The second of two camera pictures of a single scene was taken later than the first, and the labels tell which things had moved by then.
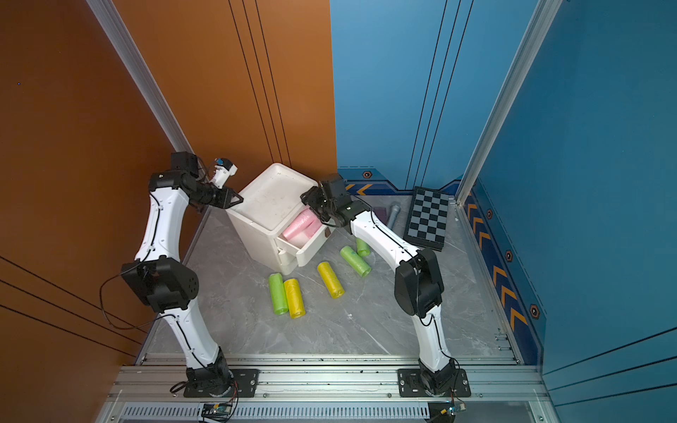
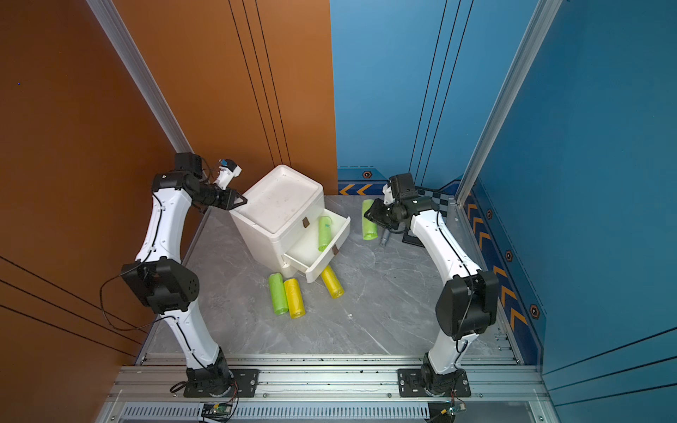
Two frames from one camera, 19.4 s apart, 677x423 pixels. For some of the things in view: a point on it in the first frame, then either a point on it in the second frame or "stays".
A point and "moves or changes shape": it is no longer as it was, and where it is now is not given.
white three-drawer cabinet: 277,226 moves or changes shape
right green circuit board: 451,410 stays
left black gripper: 226,202 stays
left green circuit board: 216,411 stays
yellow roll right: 330,279 stays
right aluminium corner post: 545,15 stays
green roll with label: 357,262 -> 324,232
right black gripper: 312,197 -> 375,213
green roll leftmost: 279,301 stays
